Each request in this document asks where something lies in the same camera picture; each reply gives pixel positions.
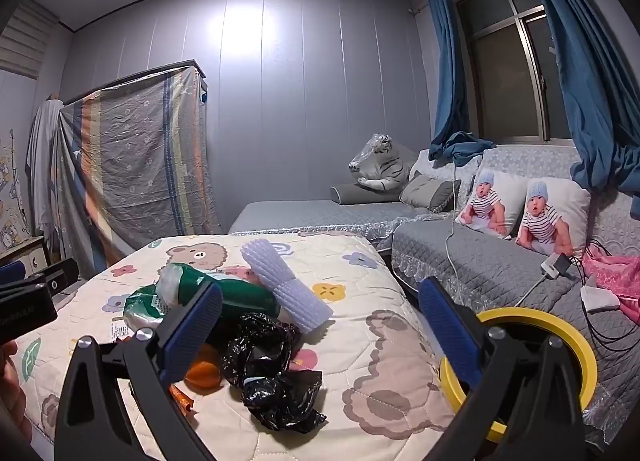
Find blue curtain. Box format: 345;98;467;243
425;0;496;164
515;0;640;219

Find grey square cushion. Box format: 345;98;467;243
400;174;462;213

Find cartoon wall poster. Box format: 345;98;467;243
0;128;28;254

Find yellow trash bin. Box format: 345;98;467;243
439;308;597;443

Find grey window blind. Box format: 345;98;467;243
0;0;61;79

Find cartoon bear printed blanket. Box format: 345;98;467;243
22;233;461;461

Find green white wrapper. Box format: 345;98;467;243
122;285;173;337

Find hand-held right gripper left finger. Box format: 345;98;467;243
55;282;224;461

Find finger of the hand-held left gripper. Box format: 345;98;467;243
27;258;81;298
0;261;27;286

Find white folded cloth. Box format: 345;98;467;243
580;286;621;313

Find grey bolster pillow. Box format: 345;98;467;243
330;182;406;204

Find white power strip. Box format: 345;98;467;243
540;253;573;279

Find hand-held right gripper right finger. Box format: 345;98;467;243
417;277;588;461

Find person's left hand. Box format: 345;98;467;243
0;341;27;437

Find pink cloth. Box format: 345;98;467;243
582;253;640;322

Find white foam net sleeve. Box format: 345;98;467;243
241;237;333;333

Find low white cabinet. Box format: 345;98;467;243
0;236;51;272

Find tiger plush toy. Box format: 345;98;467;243
349;134;418;190

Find green plastic package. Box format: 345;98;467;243
157;262;281;318

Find black plastic bag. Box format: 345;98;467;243
220;312;328;433

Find striped floral cover cloth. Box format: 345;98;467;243
52;66;223;279

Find white hanging cloth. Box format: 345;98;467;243
25;98;66;242

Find orange fruit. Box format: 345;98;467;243
182;343;223;389

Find black cables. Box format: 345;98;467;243
575;241;640;347

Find orange snack wrapper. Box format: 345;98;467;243
169;383;197;414

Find baby print pillow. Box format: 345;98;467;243
515;177;592;258
457;168;528;240

